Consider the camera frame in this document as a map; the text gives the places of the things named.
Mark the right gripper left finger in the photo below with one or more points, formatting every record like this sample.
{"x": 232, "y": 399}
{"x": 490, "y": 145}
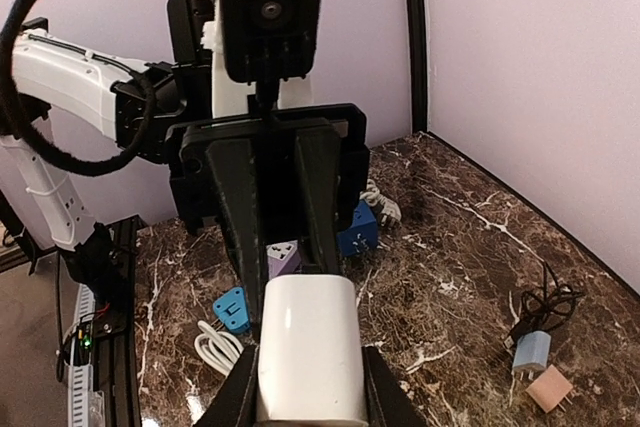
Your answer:
{"x": 234, "y": 405}

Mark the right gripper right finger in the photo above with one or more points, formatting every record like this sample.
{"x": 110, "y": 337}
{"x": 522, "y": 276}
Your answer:
{"x": 387, "y": 404}

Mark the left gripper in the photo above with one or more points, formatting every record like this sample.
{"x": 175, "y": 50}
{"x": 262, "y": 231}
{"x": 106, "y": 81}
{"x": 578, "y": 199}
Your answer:
{"x": 220, "y": 169}

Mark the white usb charger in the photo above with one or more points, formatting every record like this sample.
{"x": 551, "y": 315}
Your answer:
{"x": 310, "y": 363}

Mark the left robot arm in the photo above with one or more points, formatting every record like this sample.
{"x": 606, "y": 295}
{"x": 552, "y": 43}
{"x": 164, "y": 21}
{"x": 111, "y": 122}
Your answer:
{"x": 76, "y": 113}

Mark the blue square socket adapter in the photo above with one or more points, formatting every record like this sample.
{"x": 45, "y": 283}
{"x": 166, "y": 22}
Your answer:
{"x": 231, "y": 309}

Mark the purple power strip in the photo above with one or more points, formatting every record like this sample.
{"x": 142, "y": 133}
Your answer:
{"x": 283, "y": 258}

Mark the dark blue cube adapter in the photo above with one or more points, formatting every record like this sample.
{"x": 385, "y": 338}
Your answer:
{"x": 362, "y": 235}

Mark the light blue charger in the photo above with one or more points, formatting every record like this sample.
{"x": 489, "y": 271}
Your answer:
{"x": 531, "y": 354}

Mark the pink charger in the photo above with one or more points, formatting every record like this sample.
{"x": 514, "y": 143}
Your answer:
{"x": 549, "y": 389}

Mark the white slotted cable duct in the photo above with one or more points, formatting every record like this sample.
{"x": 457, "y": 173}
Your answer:
{"x": 85, "y": 406}

